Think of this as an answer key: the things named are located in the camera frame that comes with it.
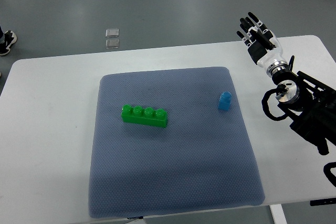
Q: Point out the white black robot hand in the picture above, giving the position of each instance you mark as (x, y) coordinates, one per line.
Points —
(262, 44)

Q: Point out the blue toy block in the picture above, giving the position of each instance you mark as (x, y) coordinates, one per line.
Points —
(225, 101)

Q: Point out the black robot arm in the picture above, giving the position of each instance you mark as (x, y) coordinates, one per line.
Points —
(307, 101)

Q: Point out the green four-stud toy block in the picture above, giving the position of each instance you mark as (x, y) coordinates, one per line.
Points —
(144, 116)

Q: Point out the blue-grey fabric mat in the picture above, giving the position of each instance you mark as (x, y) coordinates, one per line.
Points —
(202, 160)

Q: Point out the upper metal floor plate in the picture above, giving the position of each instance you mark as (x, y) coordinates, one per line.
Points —
(112, 32)

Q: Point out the black table control panel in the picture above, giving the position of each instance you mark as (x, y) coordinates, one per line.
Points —
(323, 202)

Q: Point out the white table leg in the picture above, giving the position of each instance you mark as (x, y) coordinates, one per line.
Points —
(278, 214)

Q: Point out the black label under table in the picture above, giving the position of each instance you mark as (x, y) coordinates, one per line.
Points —
(135, 218)

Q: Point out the black white sneaker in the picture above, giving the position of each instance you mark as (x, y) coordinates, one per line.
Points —
(9, 39)

